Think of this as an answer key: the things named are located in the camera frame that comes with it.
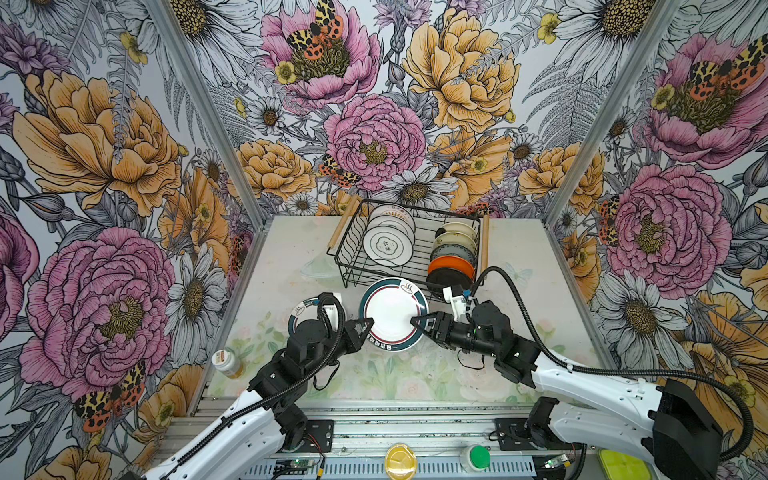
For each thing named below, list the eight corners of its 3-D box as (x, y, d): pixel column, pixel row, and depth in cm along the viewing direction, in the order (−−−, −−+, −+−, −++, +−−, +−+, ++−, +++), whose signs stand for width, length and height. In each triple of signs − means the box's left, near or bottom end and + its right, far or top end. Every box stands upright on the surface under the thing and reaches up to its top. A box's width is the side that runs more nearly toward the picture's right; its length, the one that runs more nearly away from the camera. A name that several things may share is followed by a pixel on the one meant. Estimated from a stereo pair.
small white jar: (225, 381, 85) (207, 367, 76) (231, 364, 88) (214, 349, 79) (242, 381, 85) (226, 367, 76) (247, 365, 88) (232, 349, 79)
